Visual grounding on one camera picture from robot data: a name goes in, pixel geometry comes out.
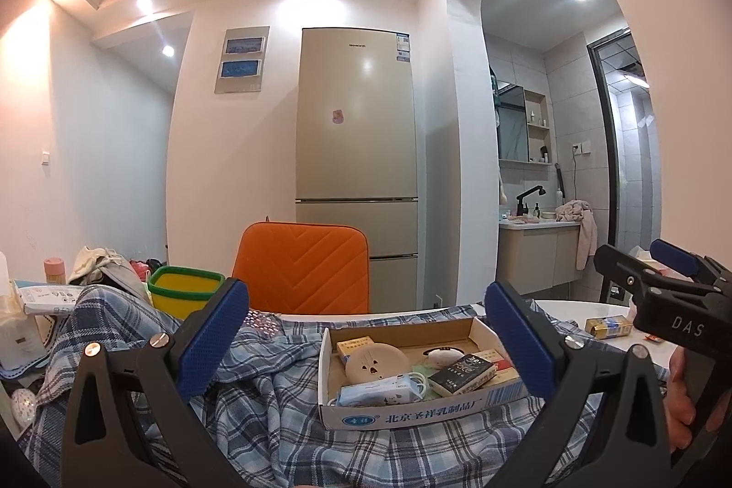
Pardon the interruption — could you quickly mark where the red gold cigarette box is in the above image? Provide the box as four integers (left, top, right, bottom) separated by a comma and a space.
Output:
475, 349, 514, 373

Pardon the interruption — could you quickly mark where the black face sachet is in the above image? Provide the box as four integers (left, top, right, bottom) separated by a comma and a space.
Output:
428, 354, 497, 397

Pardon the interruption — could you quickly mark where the gold blue cigarette pack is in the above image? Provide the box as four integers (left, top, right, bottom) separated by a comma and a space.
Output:
336, 336, 373, 364

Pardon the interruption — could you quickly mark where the small white round object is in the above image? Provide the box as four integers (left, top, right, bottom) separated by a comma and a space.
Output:
423, 347, 465, 369

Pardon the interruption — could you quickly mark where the light blue tissue pack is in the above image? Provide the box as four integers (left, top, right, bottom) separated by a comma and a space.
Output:
335, 375, 423, 408

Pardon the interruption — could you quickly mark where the beige round perforated disc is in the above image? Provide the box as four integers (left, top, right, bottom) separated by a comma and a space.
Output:
345, 343, 412, 385

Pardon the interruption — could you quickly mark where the green card pack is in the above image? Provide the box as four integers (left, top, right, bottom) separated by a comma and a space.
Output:
412, 364, 437, 378

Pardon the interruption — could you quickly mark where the person's right hand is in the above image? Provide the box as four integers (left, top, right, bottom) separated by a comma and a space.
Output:
664, 347, 696, 452

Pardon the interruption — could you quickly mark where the white cup with pink print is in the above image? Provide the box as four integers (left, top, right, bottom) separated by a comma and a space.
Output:
629, 245, 681, 279

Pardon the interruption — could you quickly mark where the gold pack on table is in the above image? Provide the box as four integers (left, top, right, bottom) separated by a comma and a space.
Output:
584, 315, 631, 341

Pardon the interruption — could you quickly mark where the yellow green-rimmed bin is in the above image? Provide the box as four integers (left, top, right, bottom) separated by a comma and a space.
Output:
148, 265, 225, 320

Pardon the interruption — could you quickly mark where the pink towel on vanity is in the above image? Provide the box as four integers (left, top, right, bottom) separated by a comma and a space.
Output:
554, 199, 598, 271

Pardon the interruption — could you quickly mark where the bathroom vanity cabinet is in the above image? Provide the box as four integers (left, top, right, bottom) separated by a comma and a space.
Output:
496, 220, 582, 295

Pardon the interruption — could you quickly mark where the blue plaid shirt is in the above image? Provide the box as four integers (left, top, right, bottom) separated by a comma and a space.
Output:
18, 284, 670, 488

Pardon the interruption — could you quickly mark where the black faucet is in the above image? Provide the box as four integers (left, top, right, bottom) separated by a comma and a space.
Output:
515, 184, 547, 218

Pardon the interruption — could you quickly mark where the beige clothes pile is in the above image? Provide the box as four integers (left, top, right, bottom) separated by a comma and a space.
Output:
68, 247, 151, 303

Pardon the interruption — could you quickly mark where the white wipes pack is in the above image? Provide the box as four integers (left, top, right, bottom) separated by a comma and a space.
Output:
15, 285, 83, 316

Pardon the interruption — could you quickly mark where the pink bottle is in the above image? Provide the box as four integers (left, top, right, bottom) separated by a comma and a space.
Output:
43, 257, 66, 285

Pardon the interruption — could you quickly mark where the orange chair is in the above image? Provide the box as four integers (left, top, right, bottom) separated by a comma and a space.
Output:
232, 220, 371, 315

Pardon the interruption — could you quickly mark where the bathroom mirror cabinet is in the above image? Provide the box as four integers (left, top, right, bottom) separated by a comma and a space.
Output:
494, 80, 552, 165

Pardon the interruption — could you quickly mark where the cardboard tray box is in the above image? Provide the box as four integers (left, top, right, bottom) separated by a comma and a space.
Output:
317, 317, 527, 431

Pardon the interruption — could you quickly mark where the beige refrigerator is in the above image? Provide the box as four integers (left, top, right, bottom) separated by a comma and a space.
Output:
295, 27, 420, 312

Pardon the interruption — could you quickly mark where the grey wall panel box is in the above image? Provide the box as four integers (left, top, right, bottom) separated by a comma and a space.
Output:
215, 26, 270, 94

